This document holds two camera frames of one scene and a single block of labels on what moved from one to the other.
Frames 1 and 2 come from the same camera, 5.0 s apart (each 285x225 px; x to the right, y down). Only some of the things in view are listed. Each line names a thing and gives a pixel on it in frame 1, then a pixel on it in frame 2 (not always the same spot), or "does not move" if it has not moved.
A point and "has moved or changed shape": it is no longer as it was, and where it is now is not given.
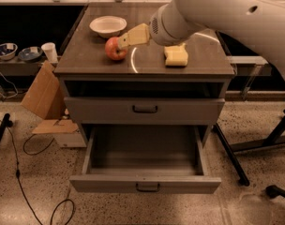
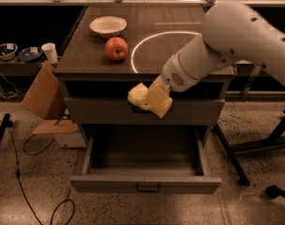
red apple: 113,51 does not move
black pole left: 7,122 does not move
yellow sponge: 176,55 has moved or changed shape
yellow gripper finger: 124,41 -> 145,105
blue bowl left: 5,51 does not move
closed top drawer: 144,110 does not move
